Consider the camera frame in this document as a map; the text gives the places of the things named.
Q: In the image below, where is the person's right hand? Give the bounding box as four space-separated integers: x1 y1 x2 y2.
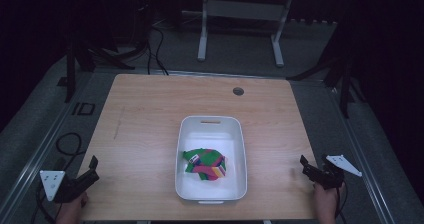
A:
312 181 346 224

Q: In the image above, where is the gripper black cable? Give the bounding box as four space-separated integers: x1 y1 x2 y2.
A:
34 182 57 224
334 181 349 224

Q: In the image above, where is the white metal desk frame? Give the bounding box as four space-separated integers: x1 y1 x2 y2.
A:
196 0 297 68

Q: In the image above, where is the black floor cable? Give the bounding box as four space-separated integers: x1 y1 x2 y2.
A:
145 25 170 76

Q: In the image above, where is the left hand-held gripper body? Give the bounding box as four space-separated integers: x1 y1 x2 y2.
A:
39 169 89 204

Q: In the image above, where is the green multicoloured cloth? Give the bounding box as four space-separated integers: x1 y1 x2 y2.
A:
182 147 228 182

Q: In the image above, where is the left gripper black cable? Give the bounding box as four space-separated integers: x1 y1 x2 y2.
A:
34 182 57 224

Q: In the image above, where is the person's left hand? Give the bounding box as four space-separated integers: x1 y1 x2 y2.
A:
54 191 90 224

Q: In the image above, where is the looped black cable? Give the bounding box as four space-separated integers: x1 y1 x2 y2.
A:
54 131 85 172

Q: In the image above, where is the black metal stand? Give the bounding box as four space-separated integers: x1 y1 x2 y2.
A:
57 30 136 104
285 17 366 119

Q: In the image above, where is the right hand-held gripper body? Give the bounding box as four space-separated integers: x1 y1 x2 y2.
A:
313 153 363 190

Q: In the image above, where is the white plastic bin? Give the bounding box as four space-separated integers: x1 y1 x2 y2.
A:
174 115 249 206

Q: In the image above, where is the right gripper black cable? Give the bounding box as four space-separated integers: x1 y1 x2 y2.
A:
334 181 349 224

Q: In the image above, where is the metal floor rail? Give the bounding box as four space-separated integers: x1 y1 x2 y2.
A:
328 85 398 224
0 71 98 218

